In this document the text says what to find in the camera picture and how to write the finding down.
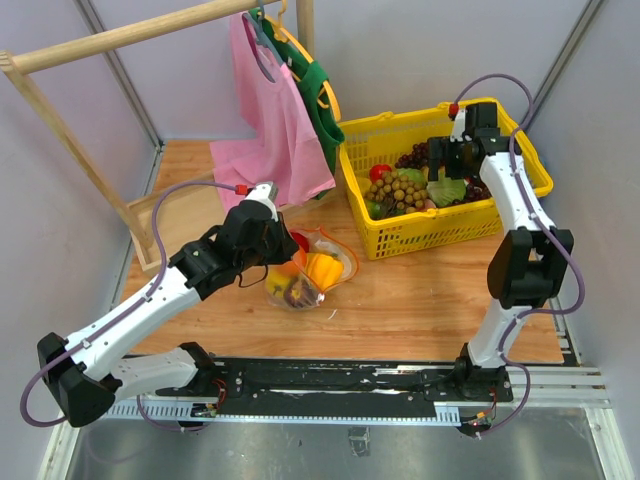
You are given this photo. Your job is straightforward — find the green cabbage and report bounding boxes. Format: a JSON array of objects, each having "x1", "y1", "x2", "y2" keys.
[{"x1": 427, "y1": 177, "x2": 466, "y2": 208}]

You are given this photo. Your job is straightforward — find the red apple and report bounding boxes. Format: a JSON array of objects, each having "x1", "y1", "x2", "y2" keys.
[{"x1": 290, "y1": 231, "x2": 310, "y2": 253}]

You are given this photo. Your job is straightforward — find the orange fruit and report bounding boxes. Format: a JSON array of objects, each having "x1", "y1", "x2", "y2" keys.
[{"x1": 292, "y1": 248, "x2": 307, "y2": 270}]

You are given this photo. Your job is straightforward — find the yellow lemon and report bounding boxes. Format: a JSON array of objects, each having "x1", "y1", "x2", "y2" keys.
[{"x1": 265, "y1": 265, "x2": 300, "y2": 299}]

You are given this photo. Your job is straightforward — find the clear zip top bag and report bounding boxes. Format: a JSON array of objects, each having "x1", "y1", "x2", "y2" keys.
[{"x1": 264, "y1": 228, "x2": 359, "y2": 311}]

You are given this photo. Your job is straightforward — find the dark red mangosteen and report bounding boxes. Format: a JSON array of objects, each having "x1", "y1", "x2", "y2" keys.
[{"x1": 283, "y1": 281, "x2": 319, "y2": 310}]

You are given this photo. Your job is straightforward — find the yellow bell pepper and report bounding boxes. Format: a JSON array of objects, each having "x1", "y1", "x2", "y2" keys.
[{"x1": 305, "y1": 253, "x2": 344, "y2": 291}]

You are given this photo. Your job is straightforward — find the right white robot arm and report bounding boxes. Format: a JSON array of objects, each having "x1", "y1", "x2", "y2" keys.
[{"x1": 428, "y1": 102, "x2": 574, "y2": 400}]

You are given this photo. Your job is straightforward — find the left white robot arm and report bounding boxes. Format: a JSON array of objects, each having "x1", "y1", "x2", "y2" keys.
[{"x1": 37, "y1": 199, "x2": 298, "y2": 427}]

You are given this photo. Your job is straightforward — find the dark purple grape bunch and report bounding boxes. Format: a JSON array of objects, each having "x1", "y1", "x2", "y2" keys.
[{"x1": 395, "y1": 142, "x2": 429, "y2": 170}]

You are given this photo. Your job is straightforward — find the brown longan bunch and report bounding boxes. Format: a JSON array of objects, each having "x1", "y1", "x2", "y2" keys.
[{"x1": 363, "y1": 168, "x2": 430, "y2": 220}]

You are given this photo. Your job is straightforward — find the wooden clothes rack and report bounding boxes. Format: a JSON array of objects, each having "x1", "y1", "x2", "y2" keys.
[{"x1": 0, "y1": 0, "x2": 337, "y2": 279}]

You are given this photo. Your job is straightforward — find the yellow plastic basket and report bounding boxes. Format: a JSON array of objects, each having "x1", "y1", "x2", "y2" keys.
[{"x1": 338, "y1": 97, "x2": 555, "y2": 260}]

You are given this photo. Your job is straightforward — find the pink shirt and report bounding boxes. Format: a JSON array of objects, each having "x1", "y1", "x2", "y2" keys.
[{"x1": 210, "y1": 13, "x2": 336, "y2": 207}]

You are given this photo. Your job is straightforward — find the green shirt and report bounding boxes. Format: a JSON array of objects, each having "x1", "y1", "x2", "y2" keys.
[{"x1": 249, "y1": 8, "x2": 345, "y2": 174}]

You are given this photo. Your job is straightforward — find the yellow hanger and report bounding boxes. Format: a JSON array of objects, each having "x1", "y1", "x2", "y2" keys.
[{"x1": 263, "y1": 0, "x2": 342, "y2": 122}]

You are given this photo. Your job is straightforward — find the grey hanger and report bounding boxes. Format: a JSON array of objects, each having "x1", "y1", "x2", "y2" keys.
[{"x1": 242, "y1": 11, "x2": 284, "y2": 84}]

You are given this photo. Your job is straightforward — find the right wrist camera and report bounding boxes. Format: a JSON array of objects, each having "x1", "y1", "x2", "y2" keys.
[{"x1": 448, "y1": 103, "x2": 466, "y2": 142}]

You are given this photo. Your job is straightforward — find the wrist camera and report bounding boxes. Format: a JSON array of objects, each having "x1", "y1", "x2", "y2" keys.
[
  {"x1": 243, "y1": 181, "x2": 279, "y2": 221},
  {"x1": 448, "y1": 103, "x2": 466, "y2": 142}
]

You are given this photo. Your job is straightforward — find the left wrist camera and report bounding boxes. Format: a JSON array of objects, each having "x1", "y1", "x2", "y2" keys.
[{"x1": 243, "y1": 181, "x2": 279, "y2": 221}]

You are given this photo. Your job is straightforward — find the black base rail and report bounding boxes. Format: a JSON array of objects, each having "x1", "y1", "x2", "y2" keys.
[{"x1": 157, "y1": 357, "x2": 514, "y2": 421}]

